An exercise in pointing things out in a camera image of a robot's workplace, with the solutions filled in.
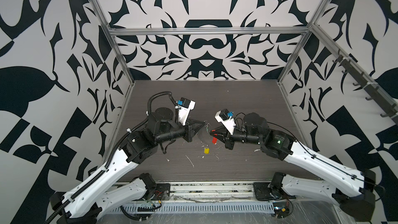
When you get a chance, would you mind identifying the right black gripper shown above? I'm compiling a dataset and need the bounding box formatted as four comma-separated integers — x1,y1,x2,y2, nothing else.
210,123,265,149

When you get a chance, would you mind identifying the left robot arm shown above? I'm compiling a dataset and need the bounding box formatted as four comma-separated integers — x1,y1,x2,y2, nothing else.
45,107,205,224

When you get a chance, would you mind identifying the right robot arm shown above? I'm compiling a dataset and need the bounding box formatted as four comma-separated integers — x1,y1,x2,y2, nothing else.
210,109,376,222

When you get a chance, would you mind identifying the small circuit board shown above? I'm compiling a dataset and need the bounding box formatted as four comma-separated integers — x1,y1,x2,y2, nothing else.
272,200,294,219

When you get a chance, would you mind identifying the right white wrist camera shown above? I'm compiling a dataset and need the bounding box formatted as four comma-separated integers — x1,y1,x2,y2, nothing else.
215,108,236,135

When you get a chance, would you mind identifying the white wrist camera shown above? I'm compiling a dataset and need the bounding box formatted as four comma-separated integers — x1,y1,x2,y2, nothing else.
175,97,195,126
215,108,236,135

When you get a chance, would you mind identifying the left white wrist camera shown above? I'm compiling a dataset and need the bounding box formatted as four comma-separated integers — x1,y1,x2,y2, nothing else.
175,97,195,126

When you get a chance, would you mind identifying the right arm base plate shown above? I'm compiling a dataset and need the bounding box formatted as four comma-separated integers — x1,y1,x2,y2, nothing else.
253,182,296,201

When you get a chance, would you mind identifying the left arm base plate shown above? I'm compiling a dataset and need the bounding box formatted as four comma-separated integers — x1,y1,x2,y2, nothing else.
149,183,171,201

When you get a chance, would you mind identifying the white slotted cable duct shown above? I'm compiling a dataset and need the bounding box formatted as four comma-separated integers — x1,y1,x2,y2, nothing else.
124,202,274,214

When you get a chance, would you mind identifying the black wall hook rail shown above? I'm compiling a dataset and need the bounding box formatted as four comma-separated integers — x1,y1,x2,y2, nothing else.
332,49,398,125

